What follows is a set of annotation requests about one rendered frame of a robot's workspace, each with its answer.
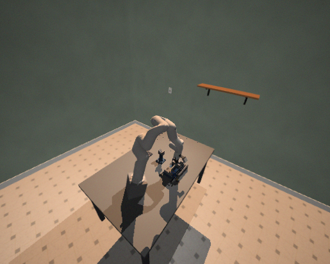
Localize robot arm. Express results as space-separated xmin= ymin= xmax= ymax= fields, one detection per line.
xmin=129 ymin=116 xmax=184 ymax=184

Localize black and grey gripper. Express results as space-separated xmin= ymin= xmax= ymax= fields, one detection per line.
xmin=173 ymin=151 xmax=182 ymax=163

